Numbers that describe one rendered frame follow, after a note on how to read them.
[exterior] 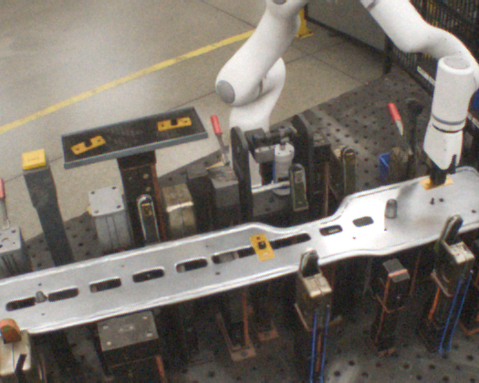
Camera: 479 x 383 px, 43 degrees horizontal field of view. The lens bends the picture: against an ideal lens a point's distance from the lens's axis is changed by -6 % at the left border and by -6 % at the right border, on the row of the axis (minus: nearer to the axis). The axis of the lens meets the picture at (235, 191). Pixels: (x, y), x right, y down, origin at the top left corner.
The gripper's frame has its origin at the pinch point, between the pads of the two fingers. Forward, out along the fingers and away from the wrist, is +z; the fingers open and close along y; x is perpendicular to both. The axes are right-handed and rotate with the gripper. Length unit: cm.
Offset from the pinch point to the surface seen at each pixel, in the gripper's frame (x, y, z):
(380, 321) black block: -21.6, 16.9, 28.4
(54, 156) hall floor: -104, -207, 109
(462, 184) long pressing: 11.8, -3.7, 9.2
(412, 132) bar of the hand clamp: 0.6, -14.9, -3.0
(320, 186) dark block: -24.1, -18.5, 11.1
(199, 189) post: -57, -19, 3
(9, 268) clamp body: -107, -12, 9
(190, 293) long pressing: -66, 8, 9
